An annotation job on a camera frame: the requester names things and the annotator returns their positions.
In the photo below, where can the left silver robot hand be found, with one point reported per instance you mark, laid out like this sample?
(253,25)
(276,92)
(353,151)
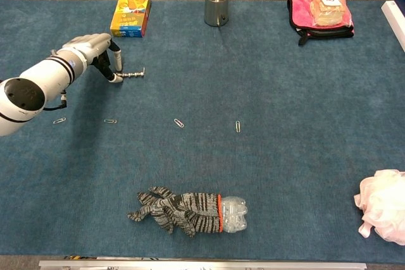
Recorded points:
(91,45)

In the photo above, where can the metal drill bit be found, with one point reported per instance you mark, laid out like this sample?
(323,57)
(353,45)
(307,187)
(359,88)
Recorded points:
(131,75)

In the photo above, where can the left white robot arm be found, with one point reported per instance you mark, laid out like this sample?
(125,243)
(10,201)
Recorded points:
(41,83)

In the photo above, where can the yellow cardboard box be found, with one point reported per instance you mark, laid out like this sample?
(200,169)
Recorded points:
(129,15)

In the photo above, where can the blue carpet table cover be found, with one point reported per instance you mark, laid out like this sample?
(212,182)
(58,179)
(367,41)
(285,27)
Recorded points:
(202,93)

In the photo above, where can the stainless steel cup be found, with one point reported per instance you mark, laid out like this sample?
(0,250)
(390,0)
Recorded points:
(216,7)

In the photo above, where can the grey black striped glove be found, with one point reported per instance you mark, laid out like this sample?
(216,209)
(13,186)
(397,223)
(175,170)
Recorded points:
(180,213)

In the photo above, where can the pink cloth with black trim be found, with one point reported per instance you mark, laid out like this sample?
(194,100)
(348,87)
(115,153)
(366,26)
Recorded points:
(297,14)

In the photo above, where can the clear plastic bottle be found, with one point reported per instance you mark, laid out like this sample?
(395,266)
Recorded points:
(234,216)

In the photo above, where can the clear bag of snacks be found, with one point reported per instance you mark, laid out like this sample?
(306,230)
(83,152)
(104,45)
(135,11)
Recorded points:
(327,7)

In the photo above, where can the white flat box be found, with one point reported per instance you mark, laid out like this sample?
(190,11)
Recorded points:
(394,20)

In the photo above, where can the pink mesh bath pouf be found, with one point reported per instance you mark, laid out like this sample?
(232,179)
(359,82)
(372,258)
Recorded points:
(383,206)

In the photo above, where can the aluminium rail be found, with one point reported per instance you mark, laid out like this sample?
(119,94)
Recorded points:
(202,265)

